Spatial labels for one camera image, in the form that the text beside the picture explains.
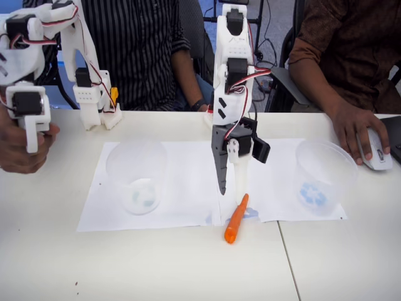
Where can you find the orange carrot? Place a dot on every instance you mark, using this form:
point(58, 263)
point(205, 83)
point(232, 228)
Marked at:
point(236, 219)

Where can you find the person in striped shirt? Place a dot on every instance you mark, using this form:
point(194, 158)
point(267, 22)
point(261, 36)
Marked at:
point(134, 47)

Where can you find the grey gripper black servo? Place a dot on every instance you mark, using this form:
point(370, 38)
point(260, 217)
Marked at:
point(223, 138)

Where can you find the black wristband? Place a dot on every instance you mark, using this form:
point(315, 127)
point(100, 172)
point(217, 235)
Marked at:
point(198, 104)

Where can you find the white computer mouse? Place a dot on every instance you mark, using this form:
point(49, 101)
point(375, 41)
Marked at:
point(380, 160)

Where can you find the person in brown shirt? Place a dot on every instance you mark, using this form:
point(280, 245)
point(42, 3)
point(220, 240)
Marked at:
point(354, 40)

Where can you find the brown-shirt person's hand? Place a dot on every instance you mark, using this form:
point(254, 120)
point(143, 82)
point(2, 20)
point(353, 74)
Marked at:
point(354, 128)

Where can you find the clear cup blue recycle print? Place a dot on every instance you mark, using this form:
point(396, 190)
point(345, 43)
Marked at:
point(313, 194)

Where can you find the striped-shirt person's left forearm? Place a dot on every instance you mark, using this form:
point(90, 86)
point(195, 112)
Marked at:
point(188, 78)

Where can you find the white leader robot arm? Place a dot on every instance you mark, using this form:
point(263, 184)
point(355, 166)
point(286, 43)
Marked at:
point(84, 47)

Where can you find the black metal frame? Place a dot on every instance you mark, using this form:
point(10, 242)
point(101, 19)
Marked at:
point(258, 31)

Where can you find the brown-shirt person's forearm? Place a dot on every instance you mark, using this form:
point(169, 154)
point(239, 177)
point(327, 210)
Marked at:
point(319, 91)

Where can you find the striped-shirt person's right hand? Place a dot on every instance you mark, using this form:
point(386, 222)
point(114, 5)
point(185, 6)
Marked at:
point(12, 147)

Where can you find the plain white paper sheet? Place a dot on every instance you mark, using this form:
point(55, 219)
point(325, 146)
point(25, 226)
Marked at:
point(103, 203)

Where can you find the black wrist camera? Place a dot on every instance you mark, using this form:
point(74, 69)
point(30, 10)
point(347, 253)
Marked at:
point(261, 150)

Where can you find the white paper sheet blue print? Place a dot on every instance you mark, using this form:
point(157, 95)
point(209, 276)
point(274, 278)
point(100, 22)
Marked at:
point(272, 175)

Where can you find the orange blue floor gadget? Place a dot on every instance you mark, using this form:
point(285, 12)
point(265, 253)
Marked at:
point(265, 84)

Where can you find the black laptop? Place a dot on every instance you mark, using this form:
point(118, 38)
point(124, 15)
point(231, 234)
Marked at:
point(393, 131)

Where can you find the white follower robot arm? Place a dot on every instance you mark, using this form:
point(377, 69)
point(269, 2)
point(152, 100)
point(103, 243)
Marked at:
point(232, 50)

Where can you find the clear plastic cup green print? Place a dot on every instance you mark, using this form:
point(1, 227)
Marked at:
point(141, 200)

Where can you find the black chair grey armrest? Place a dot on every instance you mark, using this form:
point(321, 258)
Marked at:
point(288, 91)

